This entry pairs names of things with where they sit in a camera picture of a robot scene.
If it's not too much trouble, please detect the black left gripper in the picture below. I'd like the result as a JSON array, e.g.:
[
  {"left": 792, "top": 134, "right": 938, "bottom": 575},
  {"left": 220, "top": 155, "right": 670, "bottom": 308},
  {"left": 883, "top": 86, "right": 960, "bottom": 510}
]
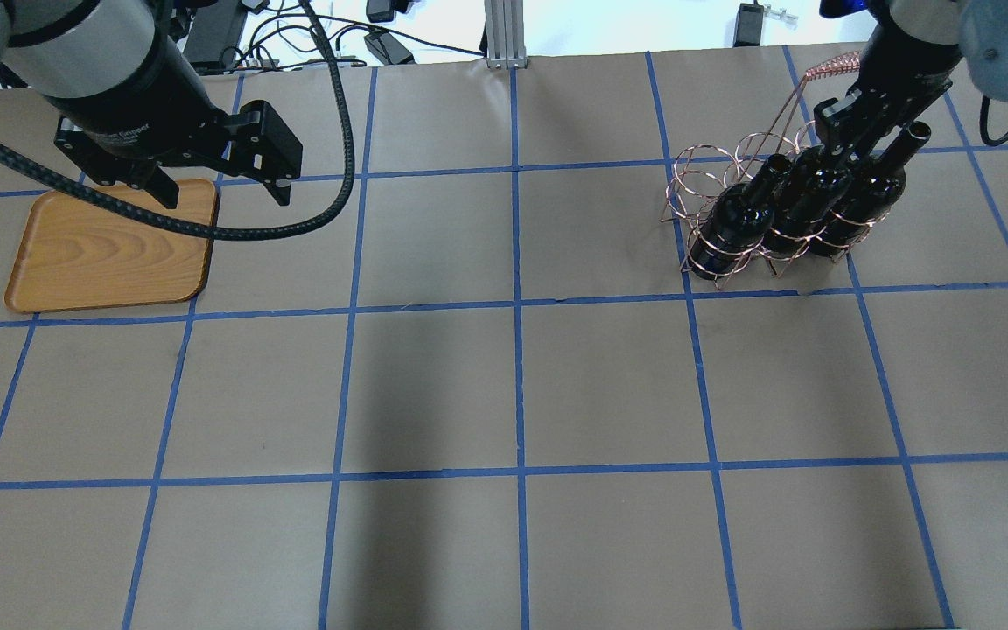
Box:
[{"left": 53, "top": 35, "right": 304, "bottom": 210}]

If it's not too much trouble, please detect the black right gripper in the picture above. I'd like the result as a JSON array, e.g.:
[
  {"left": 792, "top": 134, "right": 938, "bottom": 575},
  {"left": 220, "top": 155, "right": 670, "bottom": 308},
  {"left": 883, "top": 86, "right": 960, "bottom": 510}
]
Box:
[{"left": 815, "top": 17, "right": 963, "bottom": 167}]

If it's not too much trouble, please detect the dark wine bottle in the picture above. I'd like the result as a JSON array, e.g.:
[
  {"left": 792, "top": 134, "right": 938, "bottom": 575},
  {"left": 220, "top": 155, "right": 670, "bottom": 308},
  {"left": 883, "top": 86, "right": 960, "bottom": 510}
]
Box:
[
  {"left": 761, "top": 144, "right": 852, "bottom": 262},
  {"left": 807, "top": 121, "right": 932, "bottom": 260},
  {"left": 688, "top": 154, "right": 792, "bottom": 284}
]

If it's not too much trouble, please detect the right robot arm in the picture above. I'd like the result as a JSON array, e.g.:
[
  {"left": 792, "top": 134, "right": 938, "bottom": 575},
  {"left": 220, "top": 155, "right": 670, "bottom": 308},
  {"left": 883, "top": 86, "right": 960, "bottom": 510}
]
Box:
[{"left": 813, "top": 1, "right": 1008, "bottom": 159}]

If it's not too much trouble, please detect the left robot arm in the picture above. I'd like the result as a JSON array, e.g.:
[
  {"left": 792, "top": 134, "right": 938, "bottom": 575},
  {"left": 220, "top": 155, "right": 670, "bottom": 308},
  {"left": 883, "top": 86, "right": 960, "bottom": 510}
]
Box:
[{"left": 0, "top": 1, "right": 303, "bottom": 208}]

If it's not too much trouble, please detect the wooden tray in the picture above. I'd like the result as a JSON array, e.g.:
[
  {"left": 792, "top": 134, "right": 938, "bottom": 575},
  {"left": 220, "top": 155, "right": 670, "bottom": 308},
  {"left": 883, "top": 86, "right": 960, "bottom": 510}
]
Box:
[{"left": 3, "top": 192, "right": 213, "bottom": 314}]

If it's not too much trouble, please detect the copper wire bottle basket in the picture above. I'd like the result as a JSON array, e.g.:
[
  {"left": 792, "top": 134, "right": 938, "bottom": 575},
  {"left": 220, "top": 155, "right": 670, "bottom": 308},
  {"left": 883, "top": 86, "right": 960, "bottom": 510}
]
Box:
[{"left": 660, "top": 51, "right": 861, "bottom": 291}]

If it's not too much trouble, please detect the black braided cable left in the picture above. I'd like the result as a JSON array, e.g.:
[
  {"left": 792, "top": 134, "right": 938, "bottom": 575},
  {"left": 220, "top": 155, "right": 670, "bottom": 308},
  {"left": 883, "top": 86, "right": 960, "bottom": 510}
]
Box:
[{"left": 0, "top": 0, "right": 356, "bottom": 242}]

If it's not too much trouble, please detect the aluminium frame post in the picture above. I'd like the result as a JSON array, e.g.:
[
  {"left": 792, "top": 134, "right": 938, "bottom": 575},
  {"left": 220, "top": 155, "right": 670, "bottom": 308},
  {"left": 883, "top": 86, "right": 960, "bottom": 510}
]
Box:
[{"left": 484, "top": 0, "right": 529, "bottom": 71}]

